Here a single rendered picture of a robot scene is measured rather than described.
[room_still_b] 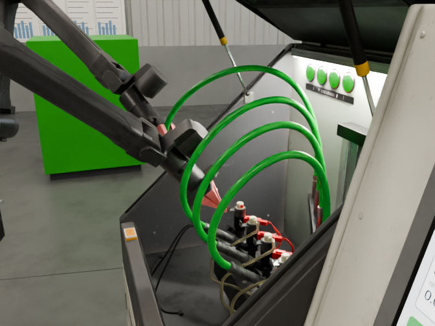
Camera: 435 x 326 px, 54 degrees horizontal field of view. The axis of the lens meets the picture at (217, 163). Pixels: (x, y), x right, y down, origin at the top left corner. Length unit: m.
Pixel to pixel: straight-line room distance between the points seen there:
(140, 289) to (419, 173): 0.67
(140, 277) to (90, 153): 3.30
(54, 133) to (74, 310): 2.08
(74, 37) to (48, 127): 3.05
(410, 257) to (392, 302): 0.06
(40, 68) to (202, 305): 0.69
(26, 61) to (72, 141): 3.47
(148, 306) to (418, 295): 0.58
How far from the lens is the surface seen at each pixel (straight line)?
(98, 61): 1.14
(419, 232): 0.57
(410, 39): 0.65
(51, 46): 4.11
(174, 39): 7.39
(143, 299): 0.99
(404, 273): 0.58
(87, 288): 2.74
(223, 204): 0.71
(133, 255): 1.14
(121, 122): 0.86
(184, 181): 0.85
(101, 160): 4.32
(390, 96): 0.65
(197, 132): 0.90
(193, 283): 1.23
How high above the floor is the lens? 1.54
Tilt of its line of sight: 20 degrees down
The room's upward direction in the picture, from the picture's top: straight up
